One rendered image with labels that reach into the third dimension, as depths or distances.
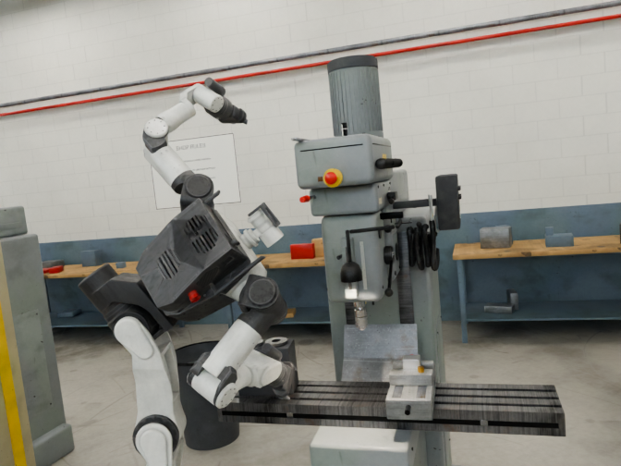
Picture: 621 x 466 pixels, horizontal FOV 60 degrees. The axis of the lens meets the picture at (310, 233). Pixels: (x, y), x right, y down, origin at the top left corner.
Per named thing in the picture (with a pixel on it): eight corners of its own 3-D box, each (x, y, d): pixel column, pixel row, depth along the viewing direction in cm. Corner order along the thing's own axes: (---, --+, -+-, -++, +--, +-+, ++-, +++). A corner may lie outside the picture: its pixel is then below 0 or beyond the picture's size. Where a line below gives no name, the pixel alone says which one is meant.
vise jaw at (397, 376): (432, 386, 188) (432, 374, 187) (389, 385, 192) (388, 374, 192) (433, 379, 194) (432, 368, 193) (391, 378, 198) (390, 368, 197)
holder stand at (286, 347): (293, 395, 209) (287, 345, 207) (238, 396, 213) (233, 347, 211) (298, 382, 221) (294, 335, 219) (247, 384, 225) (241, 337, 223)
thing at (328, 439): (411, 484, 177) (408, 449, 176) (310, 477, 187) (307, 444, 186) (423, 415, 225) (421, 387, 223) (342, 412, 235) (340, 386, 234)
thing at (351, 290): (357, 298, 187) (351, 238, 185) (345, 298, 188) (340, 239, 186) (359, 295, 191) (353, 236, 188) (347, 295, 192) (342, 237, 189)
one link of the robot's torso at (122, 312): (99, 324, 163) (128, 300, 163) (114, 313, 177) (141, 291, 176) (127, 357, 165) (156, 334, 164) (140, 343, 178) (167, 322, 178)
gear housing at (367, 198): (379, 212, 181) (377, 182, 180) (310, 217, 188) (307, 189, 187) (393, 204, 213) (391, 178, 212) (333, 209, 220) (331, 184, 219)
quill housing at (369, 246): (383, 302, 188) (375, 212, 185) (326, 304, 194) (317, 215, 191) (391, 290, 206) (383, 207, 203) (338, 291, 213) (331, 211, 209)
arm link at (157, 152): (131, 152, 189) (171, 197, 184) (128, 128, 177) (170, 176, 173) (160, 137, 194) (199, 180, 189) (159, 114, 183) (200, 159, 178)
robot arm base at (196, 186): (181, 211, 165) (218, 205, 168) (175, 175, 170) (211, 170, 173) (184, 231, 179) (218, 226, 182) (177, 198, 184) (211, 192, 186)
